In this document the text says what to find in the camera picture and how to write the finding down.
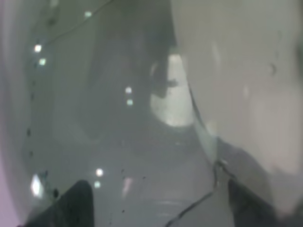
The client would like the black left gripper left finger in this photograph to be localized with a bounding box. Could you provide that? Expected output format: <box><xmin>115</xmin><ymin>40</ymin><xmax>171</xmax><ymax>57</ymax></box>
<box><xmin>20</xmin><ymin>180</ymin><xmax>95</xmax><ymax>227</ymax></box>

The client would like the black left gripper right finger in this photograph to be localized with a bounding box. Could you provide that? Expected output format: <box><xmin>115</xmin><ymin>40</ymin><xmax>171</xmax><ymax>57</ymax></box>
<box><xmin>228</xmin><ymin>180</ymin><xmax>279</xmax><ymax>227</ymax></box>

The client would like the green transparent water bottle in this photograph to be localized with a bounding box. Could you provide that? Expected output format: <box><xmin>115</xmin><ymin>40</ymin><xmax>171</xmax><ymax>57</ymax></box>
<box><xmin>0</xmin><ymin>0</ymin><xmax>303</xmax><ymax>227</ymax></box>

